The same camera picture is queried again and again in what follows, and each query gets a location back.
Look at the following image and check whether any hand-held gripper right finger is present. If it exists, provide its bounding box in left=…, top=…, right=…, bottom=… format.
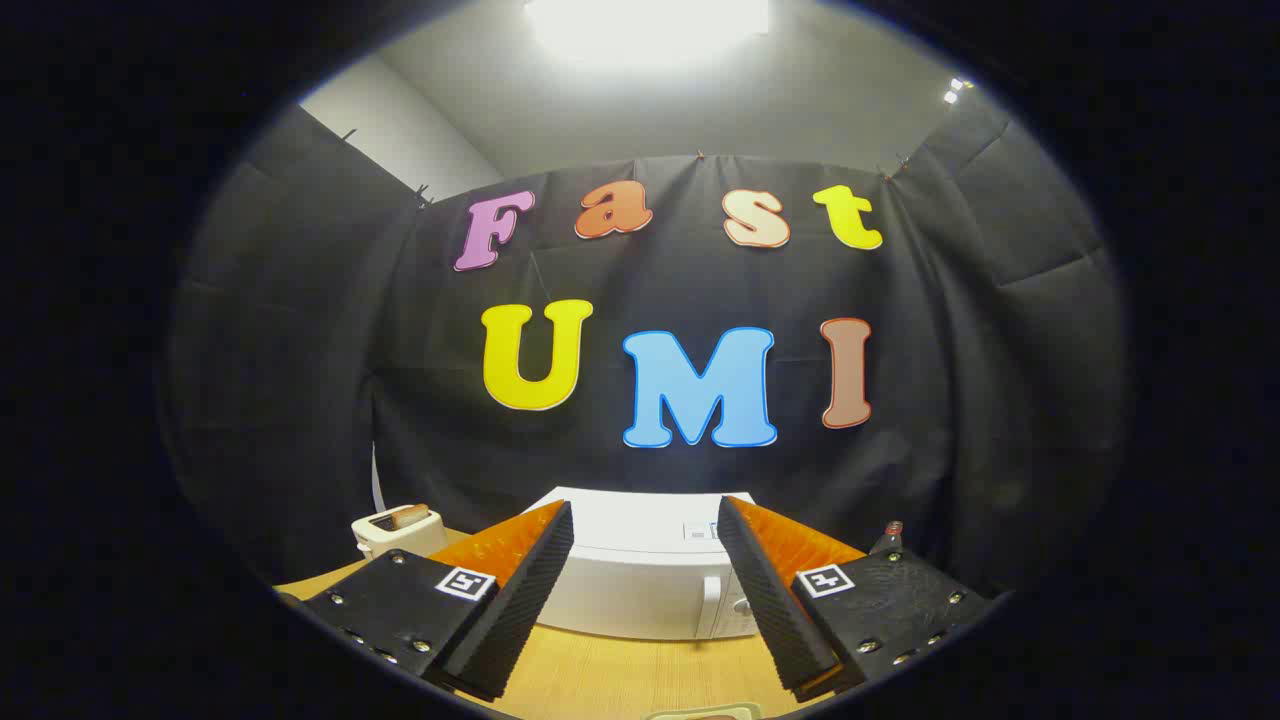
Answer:
left=718, top=495, right=996, bottom=703

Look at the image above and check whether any cream toaster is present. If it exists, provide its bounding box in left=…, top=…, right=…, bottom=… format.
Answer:
left=352, top=505, right=448, bottom=561

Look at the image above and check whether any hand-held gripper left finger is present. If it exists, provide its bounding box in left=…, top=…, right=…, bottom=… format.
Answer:
left=300, top=500, right=576, bottom=703

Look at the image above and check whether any white microwave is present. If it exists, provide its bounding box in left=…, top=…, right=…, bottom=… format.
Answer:
left=522, top=487, right=761, bottom=641

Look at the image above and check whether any cream cherry print tray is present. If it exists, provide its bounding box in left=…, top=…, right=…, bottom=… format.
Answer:
left=645, top=703, right=763, bottom=720

